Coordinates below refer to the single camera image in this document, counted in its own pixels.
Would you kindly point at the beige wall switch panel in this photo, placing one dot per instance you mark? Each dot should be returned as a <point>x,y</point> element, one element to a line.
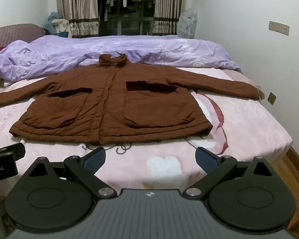
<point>279,28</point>

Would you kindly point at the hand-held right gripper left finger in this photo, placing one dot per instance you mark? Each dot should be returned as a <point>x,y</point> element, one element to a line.
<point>94,163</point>

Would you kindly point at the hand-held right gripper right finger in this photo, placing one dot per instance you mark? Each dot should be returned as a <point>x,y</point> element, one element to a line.
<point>206,161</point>

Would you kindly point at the pink printed bed sheet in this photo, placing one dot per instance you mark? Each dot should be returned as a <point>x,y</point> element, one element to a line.
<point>239,129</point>

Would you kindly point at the mauve quilted pillow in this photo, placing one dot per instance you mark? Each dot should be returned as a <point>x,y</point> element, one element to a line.
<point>12,33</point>

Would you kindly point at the beige wall socket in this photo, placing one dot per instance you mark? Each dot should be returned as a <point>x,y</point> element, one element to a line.
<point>271,98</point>

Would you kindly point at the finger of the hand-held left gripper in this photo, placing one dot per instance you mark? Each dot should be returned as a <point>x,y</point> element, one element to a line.
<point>15,150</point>

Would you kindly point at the pile of clothes blue white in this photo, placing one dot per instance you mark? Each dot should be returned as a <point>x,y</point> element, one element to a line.
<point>55,22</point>

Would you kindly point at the fan in plastic cover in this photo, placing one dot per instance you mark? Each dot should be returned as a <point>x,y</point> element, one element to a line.
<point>188,23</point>

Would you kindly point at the brown padded jacket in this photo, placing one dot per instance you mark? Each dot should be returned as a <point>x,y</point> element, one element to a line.
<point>109,99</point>

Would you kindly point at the purple duvet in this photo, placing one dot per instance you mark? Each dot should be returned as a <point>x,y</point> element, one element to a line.
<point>64,52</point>

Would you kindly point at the beige patterned curtain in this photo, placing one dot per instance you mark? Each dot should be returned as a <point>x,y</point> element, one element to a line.
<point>77,7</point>
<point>168,7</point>

